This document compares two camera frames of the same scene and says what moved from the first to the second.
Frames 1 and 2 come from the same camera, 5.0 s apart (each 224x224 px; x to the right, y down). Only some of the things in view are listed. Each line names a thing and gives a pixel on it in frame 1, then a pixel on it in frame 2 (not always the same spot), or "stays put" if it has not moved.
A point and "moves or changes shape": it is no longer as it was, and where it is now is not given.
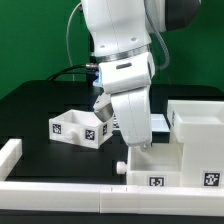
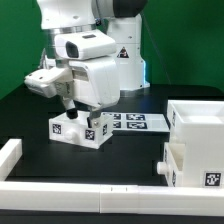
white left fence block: [9, 156] stays put
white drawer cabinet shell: [199, 126] stays put
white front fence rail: [143, 199] stays put
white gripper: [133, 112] -> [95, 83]
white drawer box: [80, 128] stays put
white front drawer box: [159, 166] moves or changes shape
